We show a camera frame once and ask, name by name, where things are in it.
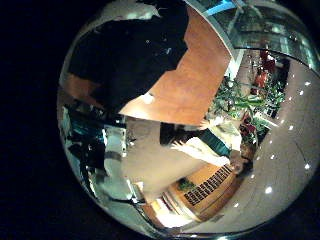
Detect small green potted plant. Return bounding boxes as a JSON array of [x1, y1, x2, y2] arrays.
[[177, 178, 196, 192]]

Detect large green leafy plant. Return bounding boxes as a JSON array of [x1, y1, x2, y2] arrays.
[[210, 75, 286, 125]]

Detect red poinsettia plant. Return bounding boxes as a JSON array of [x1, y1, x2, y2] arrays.
[[239, 114, 259, 145]]

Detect black piece of clothing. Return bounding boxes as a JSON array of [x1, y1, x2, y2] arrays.
[[68, 3, 190, 113]]

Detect wooden counter with dark grille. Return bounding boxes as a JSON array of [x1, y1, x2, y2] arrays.
[[165, 162, 244, 222]]

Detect red decoration figure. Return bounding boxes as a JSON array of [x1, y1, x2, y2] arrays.
[[250, 49, 276, 96]]

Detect person white shirt teal vest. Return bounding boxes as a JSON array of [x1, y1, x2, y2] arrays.
[[169, 116, 256, 174]]

